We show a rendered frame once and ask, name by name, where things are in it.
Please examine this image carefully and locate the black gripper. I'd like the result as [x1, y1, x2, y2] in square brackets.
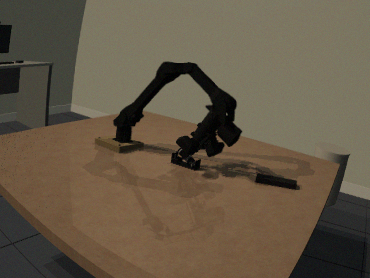
[176, 122, 217, 160]

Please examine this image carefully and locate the black cylindrical battery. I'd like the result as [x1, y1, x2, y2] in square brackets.
[177, 148, 195, 166]

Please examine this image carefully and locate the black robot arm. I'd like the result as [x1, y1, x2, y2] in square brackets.
[112, 61, 242, 157]

